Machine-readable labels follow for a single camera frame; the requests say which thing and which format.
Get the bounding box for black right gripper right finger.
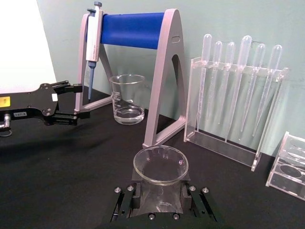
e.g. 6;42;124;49
180;183;219;222

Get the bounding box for wide clear glass beaker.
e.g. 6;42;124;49
132;144;190;216

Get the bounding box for small clear acrylic holder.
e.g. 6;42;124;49
265;131;305;201

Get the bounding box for white blue micropipette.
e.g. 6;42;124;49
85;1;104;101

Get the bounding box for white flat panel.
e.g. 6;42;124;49
0;0;58;96

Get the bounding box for tall clear acrylic pipette rack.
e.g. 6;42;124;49
183;57;290;172

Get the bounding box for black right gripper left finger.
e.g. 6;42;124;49
110;183;144;219

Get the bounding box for graduated clear glass beaker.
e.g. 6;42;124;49
110;74;146;125

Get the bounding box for black table cloth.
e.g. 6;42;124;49
0;87;305;229

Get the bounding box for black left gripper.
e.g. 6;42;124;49
0;80;91;126

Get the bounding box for clear plastic transfer pipette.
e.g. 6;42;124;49
240;43;266;133
195;33;213;127
227;34;253;143
251;44;283;137
205;41;224;121

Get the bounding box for grey pipette stand blue bar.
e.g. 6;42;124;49
74;9;189;149

